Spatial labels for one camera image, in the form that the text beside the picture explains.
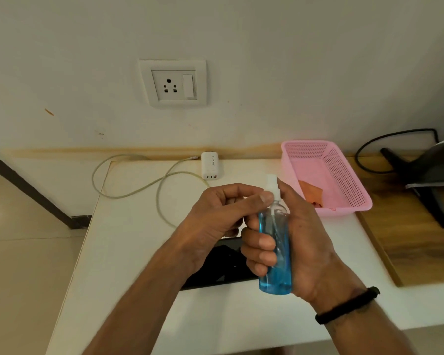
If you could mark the person's right hand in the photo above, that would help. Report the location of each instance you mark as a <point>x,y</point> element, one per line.
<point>310,255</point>

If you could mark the person's left hand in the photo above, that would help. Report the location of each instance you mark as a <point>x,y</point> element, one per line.
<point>207,221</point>

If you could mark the person's left thumb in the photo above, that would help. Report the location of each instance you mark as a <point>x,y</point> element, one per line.
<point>251,207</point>

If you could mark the person's right little finger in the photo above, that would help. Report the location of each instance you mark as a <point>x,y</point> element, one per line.
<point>262,269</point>

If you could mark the person's right middle finger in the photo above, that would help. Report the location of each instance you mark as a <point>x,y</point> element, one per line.
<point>257,241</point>

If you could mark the person's right thumb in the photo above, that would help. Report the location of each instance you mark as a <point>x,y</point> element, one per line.
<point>286,197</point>

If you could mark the blue liquid spray bottle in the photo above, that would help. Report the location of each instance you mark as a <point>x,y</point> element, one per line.
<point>281,232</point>

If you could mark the person's right forearm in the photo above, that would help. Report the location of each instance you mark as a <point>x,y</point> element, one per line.
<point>366,329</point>

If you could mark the person's left forearm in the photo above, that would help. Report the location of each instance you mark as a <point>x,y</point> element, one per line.
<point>148,299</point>

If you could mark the orange cloth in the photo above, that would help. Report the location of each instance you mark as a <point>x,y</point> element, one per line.
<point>312,194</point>

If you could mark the black tablet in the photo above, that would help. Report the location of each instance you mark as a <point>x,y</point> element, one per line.
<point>222,268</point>

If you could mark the pink plastic basket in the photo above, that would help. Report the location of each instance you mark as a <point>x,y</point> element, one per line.
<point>320,170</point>

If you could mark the white charger adapter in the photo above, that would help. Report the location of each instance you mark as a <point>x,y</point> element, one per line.
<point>211,164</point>

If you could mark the black wristband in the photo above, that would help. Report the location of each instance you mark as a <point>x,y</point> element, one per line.
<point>349,302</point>

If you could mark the black monitor stand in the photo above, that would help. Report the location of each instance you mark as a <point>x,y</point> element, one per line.
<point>431,197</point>

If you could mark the black monitor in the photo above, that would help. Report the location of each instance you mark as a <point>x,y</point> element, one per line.
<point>438,162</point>

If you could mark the white wall socket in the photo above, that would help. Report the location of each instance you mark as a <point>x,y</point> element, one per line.
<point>173,84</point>

